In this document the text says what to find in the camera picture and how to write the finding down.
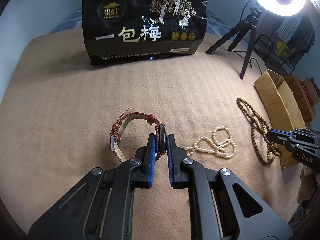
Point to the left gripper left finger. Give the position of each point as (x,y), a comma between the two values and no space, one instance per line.
(100,205)

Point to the black metal rack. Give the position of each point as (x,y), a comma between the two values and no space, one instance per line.
(277,56)

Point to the cardboard box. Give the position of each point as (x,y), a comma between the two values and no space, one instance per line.
(281,107)

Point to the white gloved right hand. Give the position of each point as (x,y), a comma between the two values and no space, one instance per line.
(309,181)

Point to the red strap wristwatch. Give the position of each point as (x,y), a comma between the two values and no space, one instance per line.
(128,131)

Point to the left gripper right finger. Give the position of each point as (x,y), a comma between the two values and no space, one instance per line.
(221,205)

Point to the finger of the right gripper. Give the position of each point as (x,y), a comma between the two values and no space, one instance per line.
(305,153)
(280,137)

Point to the black tripod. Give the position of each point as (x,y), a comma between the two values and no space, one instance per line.
(249,24)

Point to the black snack bag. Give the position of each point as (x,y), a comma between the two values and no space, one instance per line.
(119,31)

